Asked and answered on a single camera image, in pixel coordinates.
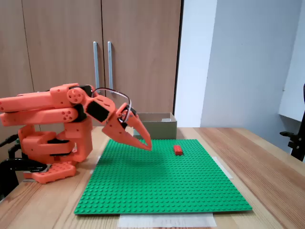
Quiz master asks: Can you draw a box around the open cardboard box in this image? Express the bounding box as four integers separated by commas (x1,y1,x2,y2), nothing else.
132,112,178,140

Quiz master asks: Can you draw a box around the green lego baseplate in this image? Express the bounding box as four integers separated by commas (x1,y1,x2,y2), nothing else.
73,138,253,216

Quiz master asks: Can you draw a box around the short masking tape strip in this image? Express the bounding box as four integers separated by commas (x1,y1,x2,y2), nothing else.
90,155,102,175
213,156,234,180

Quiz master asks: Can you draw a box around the wooden cabinet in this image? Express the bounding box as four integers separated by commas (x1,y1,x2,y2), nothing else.
0,0,184,128

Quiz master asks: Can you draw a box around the long masking tape strip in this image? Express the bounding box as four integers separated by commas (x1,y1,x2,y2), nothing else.
118,213,217,229

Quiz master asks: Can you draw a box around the black table clamp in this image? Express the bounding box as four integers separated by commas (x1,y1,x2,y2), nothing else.
0,157,48,202

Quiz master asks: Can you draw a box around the white board panel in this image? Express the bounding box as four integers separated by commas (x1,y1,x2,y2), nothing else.
278,0,305,123

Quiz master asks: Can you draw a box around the gripper motor cable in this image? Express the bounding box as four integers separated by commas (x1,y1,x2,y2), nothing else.
90,87,132,122

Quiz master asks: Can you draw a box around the metal cabinet handle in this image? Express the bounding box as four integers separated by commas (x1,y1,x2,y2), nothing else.
107,42,115,90
92,42,101,94

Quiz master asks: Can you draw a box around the black power cable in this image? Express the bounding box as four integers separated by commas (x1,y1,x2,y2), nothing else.
0,135,23,159

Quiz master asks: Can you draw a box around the black camera stand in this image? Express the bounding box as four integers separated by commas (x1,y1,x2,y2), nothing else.
279,83,305,163

